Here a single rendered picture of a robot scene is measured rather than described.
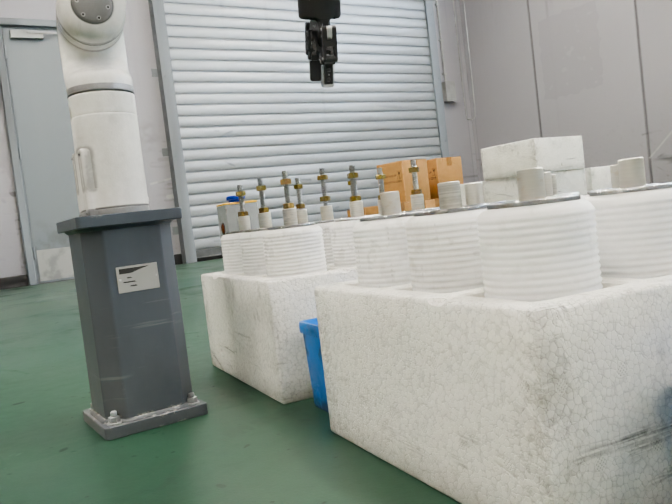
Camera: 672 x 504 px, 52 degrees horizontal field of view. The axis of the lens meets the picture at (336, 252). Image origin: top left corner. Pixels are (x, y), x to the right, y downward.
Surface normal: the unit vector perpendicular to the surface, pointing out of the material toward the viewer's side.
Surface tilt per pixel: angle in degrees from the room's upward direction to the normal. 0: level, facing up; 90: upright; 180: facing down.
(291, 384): 90
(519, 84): 90
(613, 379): 90
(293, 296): 90
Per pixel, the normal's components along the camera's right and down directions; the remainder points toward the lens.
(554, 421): 0.43, 0.00
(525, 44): -0.84, 0.13
